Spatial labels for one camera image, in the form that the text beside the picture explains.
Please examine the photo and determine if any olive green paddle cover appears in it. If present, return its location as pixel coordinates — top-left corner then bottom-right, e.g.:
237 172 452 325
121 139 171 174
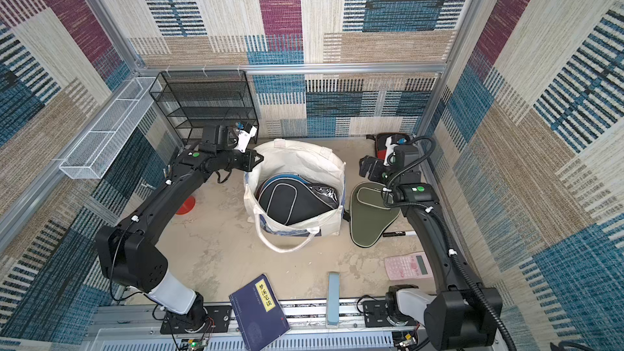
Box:
349 182 400 249

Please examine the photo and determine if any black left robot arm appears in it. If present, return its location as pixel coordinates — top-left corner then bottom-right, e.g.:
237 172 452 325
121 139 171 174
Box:
95 149 264 333

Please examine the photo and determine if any red pencil cup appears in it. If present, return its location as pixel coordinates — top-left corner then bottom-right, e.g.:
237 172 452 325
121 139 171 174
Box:
176 196 196 215

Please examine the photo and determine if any white wire mesh basket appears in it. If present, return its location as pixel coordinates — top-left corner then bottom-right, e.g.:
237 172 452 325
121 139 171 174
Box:
59 77 155 180

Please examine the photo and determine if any dark blue book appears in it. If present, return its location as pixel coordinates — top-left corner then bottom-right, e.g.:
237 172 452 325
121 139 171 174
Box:
229 274 290 351

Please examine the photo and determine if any black wire mesh shelf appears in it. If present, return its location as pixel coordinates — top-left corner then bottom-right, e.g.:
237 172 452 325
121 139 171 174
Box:
149 70 259 144

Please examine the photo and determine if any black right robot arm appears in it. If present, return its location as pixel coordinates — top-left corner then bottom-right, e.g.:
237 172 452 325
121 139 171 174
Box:
359 146 516 350

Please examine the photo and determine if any red black mesh paddle case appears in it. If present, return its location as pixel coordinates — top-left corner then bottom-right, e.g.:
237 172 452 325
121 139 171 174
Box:
366 133 410 159

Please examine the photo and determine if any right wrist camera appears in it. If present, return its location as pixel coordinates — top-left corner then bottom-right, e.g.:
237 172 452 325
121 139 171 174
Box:
384 135 407 166

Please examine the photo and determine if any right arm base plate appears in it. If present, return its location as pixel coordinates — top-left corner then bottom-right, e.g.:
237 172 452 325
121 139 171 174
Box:
357 299 422 328

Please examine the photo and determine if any pink calculator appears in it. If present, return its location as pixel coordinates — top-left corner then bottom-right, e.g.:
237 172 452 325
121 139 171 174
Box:
384 252 434 281

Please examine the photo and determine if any light blue eraser block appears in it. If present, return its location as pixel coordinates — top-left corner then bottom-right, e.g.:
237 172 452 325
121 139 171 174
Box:
326 271 340 328

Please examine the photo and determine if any black marker pen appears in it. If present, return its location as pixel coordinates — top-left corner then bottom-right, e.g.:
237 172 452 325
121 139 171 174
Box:
382 230 417 237

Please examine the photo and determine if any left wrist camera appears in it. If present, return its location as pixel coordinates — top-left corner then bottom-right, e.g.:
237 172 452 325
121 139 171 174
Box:
234 122 258 153

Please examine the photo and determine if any cream canvas tote bag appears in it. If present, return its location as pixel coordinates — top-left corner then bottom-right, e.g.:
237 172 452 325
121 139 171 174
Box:
244 139 346 254

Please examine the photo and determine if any black paddle cover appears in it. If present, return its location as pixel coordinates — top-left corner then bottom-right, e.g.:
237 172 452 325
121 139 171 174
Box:
256 174 339 226

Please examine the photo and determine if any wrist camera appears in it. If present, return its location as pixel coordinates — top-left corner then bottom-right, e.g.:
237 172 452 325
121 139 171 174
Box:
384 135 407 166
234 122 258 153

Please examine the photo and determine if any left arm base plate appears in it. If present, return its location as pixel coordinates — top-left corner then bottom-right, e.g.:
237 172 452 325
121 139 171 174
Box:
159 305 232 336

